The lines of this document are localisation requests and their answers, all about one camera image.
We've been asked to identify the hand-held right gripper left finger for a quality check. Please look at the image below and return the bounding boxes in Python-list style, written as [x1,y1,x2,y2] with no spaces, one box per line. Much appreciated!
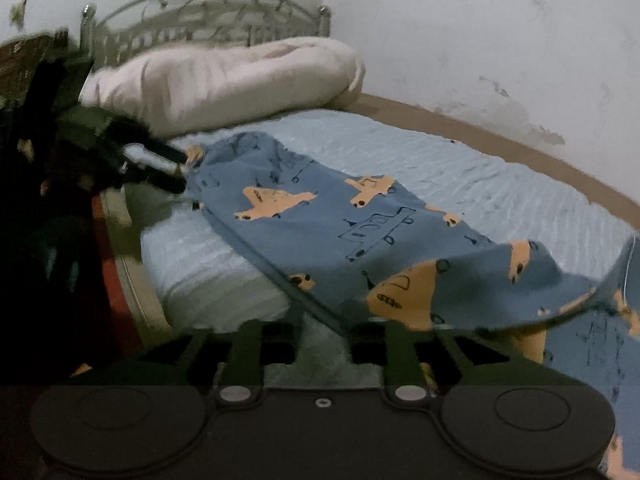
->
[132,320,302,391]

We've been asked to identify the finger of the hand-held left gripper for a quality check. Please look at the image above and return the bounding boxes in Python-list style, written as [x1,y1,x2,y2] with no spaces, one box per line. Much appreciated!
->
[122,167,188,197]
[107,120,188,172]

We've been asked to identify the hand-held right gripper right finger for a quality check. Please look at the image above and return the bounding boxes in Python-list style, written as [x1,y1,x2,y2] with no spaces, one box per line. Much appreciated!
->
[350,320,512,391]

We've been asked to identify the blue pants with orange print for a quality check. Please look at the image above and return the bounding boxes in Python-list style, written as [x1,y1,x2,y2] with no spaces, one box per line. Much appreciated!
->
[182,131,640,480]

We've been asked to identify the brown wooden furniture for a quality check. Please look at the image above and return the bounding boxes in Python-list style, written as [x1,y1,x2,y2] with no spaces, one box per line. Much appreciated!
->
[0,29,70,108]

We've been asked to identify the rolled cream blanket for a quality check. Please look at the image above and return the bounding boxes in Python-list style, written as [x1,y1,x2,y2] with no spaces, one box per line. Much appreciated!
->
[79,36,367,137]

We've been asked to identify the metal bed headboard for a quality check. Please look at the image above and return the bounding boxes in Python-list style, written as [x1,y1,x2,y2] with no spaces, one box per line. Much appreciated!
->
[80,0,333,68]

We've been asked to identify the light blue bed blanket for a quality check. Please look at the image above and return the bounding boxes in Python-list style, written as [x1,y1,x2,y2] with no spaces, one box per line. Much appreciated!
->
[140,109,640,333]

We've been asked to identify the brown mattress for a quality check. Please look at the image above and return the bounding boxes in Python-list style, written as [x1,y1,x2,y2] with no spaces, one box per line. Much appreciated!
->
[345,92,640,235]

